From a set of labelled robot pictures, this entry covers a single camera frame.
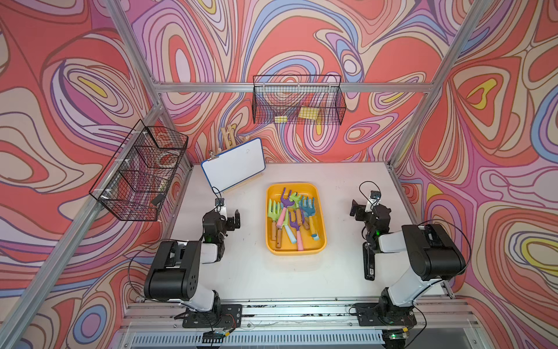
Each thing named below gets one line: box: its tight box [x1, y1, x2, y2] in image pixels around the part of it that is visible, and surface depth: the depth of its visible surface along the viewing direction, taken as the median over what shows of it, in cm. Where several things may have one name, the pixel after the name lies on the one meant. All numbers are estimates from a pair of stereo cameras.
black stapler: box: [362, 241, 376, 281], surface depth 83 cm
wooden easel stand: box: [217, 124, 250, 154], surface depth 93 cm
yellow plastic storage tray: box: [265, 183, 327, 256], surface depth 92 cm
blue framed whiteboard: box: [200, 137, 266, 194], surface depth 93 cm
